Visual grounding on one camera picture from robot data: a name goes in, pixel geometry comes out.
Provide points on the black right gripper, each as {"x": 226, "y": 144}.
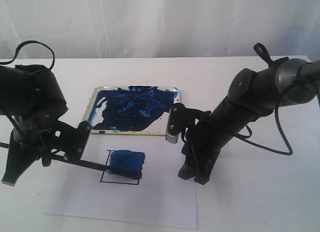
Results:
{"x": 207, "y": 132}

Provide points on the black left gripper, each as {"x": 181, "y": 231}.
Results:
{"x": 29, "y": 141}

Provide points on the white paper with drawn square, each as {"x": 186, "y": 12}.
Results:
{"x": 160, "y": 198}

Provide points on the black paintbrush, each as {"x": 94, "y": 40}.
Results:
{"x": 122, "y": 163}

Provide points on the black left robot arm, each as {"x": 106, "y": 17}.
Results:
{"x": 32, "y": 101}

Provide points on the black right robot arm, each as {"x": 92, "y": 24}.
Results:
{"x": 251, "y": 95}

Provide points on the white tray with blue paint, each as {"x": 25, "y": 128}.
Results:
{"x": 130, "y": 109}

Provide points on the white backdrop curtain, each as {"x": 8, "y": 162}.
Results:
{"x": 162, "y": 28}

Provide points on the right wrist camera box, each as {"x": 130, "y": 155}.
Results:
{"x": 175, "y": 123}

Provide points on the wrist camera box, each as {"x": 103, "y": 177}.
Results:
{"x": 69, "y": 139}
{"x": 175, "y": 123}

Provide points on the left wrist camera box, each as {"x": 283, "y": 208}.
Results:
{"x": 69, "y": 139}

